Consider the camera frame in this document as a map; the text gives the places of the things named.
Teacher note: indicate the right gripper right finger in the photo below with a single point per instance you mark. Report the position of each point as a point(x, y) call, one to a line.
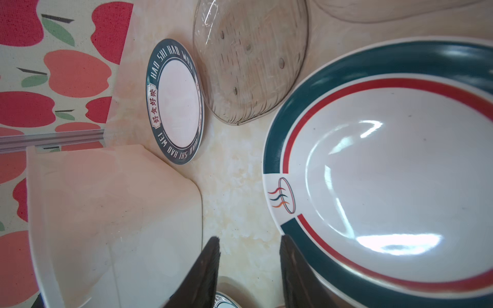
point(301, 287)

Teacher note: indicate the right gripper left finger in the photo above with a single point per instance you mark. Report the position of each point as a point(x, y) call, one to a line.
point(199, 287)

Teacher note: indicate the white plastic bin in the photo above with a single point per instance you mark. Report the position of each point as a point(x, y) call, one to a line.
point(110, 227)

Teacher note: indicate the large dark-rimmed lettered plate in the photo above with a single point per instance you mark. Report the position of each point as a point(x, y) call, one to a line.
point(223, 301)

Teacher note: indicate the white plate green red rim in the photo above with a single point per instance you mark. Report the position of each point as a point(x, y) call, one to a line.
point(379, 167)

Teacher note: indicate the small dark-rimmed lettered plate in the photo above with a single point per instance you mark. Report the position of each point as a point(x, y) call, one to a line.
point(174, 101)

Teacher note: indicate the smoky translucent glass plate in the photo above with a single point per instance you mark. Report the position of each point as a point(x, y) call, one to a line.
point(249, 54)

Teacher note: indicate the left aluminium frame post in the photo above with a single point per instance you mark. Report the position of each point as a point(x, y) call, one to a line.
point(12, 144)

